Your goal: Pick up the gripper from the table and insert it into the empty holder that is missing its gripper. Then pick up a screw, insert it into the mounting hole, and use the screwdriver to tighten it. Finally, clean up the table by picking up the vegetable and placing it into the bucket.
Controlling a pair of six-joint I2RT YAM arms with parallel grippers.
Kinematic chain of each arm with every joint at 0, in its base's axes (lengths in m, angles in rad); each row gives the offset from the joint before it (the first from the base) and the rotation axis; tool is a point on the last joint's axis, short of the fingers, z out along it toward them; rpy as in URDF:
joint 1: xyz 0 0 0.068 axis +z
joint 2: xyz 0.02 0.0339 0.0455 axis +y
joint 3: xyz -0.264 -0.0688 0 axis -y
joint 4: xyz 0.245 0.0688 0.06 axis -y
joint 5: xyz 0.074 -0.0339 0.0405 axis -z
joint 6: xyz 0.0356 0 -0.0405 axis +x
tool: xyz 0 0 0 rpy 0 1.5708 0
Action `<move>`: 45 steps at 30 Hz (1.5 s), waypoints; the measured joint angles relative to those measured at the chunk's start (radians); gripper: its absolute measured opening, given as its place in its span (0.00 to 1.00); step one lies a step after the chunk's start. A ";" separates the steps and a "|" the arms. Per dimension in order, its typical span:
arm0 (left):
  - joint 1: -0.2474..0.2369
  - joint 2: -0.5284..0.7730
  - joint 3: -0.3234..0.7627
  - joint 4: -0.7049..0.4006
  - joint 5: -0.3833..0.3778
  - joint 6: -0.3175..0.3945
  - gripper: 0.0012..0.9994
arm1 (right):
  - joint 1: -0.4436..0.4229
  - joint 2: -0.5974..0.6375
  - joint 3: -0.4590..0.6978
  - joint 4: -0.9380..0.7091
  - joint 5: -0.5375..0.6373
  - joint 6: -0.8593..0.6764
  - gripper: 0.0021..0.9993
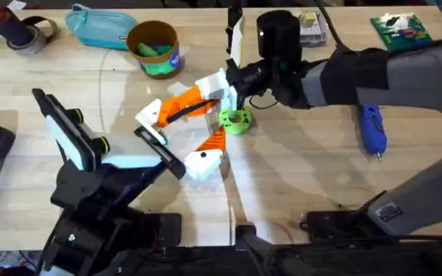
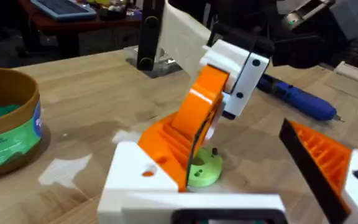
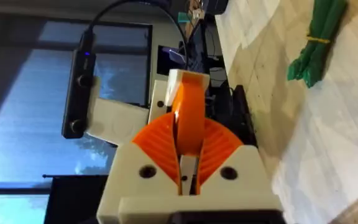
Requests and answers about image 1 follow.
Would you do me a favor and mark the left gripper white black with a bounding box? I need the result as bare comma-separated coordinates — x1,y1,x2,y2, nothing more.
51,98,228,210

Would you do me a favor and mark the orange ribbed wedge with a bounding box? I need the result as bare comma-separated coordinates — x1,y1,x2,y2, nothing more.
156,97,192,129

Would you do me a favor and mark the blue electric screwdriver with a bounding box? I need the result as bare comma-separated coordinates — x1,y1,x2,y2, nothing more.
358,103,388,162

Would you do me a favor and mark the dark holder with tools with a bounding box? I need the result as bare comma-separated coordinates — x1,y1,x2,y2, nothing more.
0,1,35,48

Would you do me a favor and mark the green disc with holes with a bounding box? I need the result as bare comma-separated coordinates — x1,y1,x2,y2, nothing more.
218,107,253,136

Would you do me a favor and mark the black upright wrist plate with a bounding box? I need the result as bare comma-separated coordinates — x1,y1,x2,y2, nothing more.
31,87,97,172
226,5,246,67

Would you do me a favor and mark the brown tub with green toys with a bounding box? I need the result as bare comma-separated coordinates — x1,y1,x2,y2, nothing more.
125,19,184,81

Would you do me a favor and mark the clear box with yellow item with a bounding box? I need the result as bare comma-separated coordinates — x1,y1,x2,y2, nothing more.
297,11,328,48

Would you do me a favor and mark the light blue zip bag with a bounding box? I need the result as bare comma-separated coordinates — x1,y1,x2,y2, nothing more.
64,3,139,51

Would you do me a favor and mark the grey tape roll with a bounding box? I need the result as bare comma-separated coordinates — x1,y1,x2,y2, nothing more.
6,15,59,58

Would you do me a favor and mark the green board with blocks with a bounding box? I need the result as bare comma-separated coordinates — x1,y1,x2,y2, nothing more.
370,11,434,52

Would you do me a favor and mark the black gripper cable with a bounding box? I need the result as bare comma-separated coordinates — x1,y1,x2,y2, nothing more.
248,94,280,111

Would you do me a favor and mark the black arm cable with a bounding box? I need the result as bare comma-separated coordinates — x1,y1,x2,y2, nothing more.
314,0,347,50

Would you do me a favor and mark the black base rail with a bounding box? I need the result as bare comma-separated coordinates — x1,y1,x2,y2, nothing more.
120,224,442,276

